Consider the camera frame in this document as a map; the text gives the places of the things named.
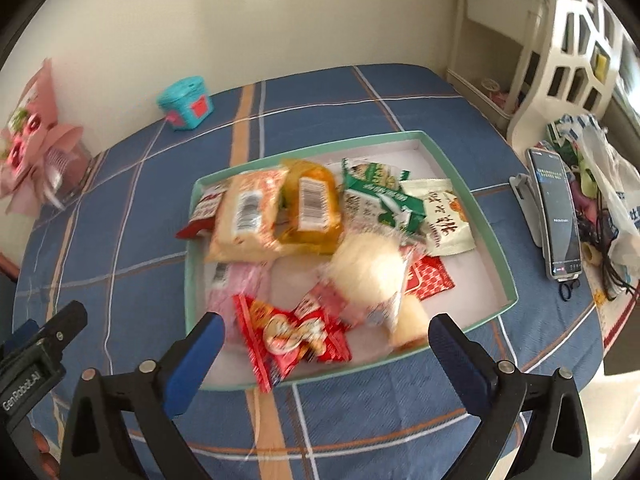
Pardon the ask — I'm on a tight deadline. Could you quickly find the beige jelly cup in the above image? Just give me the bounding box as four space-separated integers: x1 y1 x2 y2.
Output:
390 295 431 349

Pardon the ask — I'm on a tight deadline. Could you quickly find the red candy snack pack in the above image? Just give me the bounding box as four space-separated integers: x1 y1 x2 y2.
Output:
233 294 352 392

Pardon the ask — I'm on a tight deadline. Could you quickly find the pink snack pack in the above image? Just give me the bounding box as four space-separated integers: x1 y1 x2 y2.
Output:
204 262 272 347

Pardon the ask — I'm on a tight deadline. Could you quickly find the white orange snack pack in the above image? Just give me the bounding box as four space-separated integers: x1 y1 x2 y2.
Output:
401 179 475 257

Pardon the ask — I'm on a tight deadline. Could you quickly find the red white small snack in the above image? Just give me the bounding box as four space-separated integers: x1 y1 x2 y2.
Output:
175 181 228 240

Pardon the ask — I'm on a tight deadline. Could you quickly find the clear white bun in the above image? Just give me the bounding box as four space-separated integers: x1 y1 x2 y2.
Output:
323 230 416 330

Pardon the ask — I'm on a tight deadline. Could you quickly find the orange beige snack pack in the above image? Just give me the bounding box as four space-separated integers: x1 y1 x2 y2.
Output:
206 166 300 263

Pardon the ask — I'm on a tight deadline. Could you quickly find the green wafer snack pack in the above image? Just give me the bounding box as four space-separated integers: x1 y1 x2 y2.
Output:
343 183 426 233

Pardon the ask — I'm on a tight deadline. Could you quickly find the yellow transparent snack pack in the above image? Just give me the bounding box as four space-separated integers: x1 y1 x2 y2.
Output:
279 158 343 255

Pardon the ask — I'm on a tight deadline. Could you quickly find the red patterned snack pack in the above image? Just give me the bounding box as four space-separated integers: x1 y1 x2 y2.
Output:
406 256 454 300

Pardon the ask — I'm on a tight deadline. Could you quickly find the green rice cracker pack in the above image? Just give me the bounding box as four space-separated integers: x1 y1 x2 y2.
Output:
341 158 410 191

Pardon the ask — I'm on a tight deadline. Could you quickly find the green rimmed white tray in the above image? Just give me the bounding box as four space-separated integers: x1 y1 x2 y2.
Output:
184 130 518 391

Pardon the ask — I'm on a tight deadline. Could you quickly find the pink flower bouquet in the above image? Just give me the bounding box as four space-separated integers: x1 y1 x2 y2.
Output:
1 58 92 218

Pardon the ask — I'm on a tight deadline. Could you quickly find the grey phone stand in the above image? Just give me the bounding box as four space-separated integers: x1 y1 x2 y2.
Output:
509 174 542 248

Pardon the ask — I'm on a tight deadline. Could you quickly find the black smartphone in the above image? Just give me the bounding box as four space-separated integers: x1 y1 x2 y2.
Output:
525 148 582 283

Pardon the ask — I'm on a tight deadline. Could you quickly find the white plastic bag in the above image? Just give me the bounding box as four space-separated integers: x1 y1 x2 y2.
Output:
547 114 639 283

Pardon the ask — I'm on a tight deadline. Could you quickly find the teal pink small box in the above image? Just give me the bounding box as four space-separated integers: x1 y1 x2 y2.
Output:
156 76 215 131

